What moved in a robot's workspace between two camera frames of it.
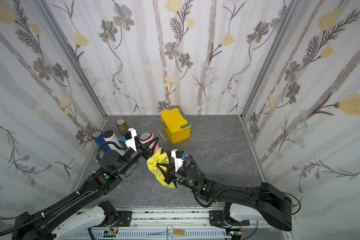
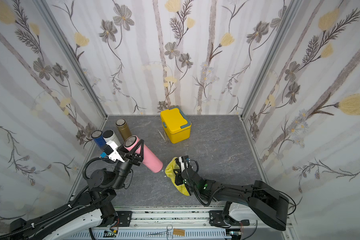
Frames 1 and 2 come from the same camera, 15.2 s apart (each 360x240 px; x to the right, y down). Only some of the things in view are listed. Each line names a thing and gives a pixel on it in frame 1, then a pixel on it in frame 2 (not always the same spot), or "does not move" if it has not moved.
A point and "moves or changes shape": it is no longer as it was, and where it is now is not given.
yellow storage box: x=177 y=125 does not move
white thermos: x=109 y=135 does not move
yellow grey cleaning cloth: x=162 y=158 moves or changes shape
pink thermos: x=145 y=136 moves or changes shape
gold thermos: x=121 y=125 does not move
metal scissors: x=169 y=237 does not move
